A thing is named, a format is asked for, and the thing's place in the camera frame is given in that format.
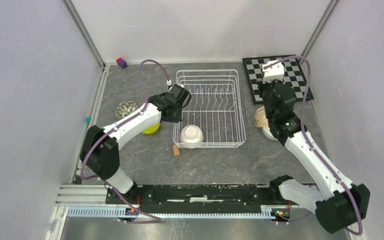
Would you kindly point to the wooden block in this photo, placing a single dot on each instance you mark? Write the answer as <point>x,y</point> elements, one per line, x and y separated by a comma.
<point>176,151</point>

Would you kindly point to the black grey chessboard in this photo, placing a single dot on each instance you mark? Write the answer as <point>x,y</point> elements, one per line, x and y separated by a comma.
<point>293,75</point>

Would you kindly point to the yellow-green bowl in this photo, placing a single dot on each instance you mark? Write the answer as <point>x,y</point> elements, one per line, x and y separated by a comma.
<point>152,129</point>

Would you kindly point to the purple red block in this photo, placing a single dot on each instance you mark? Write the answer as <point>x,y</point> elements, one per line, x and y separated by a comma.
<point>121,63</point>

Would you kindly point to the white wire dish rack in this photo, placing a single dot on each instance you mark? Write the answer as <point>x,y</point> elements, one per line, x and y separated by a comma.
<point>215,107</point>

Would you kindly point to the plain white bowl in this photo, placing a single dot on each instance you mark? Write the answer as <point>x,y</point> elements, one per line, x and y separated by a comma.
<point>191,137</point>

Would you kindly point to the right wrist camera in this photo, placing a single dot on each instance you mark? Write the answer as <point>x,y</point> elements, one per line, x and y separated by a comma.
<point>272,71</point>

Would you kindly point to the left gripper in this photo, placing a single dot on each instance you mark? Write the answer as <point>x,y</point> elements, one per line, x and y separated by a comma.
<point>177,119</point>

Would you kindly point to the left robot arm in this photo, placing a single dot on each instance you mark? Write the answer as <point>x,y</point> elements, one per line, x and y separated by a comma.
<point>101,147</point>

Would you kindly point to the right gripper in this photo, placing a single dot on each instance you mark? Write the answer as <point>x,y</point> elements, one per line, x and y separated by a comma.
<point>263,85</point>

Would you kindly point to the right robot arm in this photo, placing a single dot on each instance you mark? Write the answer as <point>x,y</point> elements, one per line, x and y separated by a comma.
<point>336,201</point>

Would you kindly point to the aluminium frame rails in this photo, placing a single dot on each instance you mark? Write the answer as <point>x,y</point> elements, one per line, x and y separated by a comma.
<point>89,201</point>

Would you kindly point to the white ribbed bowl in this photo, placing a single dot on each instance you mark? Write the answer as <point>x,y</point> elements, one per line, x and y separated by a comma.
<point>266,131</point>

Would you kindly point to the beige flower bowl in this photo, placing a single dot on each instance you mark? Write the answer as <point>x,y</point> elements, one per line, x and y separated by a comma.
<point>260,118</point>

